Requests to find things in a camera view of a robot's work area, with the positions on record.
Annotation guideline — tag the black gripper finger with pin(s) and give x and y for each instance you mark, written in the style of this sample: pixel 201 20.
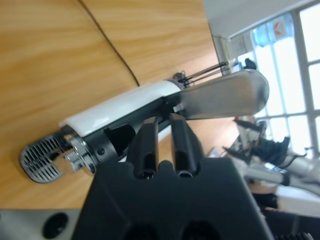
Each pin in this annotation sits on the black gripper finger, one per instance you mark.
pixel 182 142
pixel 146 145

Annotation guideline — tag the silver coffee machine lever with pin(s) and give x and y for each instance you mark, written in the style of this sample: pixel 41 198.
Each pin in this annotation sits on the silver coffee machine lever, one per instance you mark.
pixel 225 100

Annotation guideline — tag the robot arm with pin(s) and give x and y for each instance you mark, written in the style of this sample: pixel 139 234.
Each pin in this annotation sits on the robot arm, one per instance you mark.
pixel 305 162

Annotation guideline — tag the white capsule coffee machine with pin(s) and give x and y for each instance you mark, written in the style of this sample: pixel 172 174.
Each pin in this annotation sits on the white capsule coffee machine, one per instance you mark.
pixel 120 105

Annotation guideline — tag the metal drip tray grille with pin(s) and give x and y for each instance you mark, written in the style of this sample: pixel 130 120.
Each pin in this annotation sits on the metal drip tray grille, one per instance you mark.
pixel 37 160

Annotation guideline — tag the blue water cooler bottle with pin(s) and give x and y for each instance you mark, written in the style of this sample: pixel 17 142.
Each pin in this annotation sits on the blue water cooler bottle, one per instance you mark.
pixel 272 27

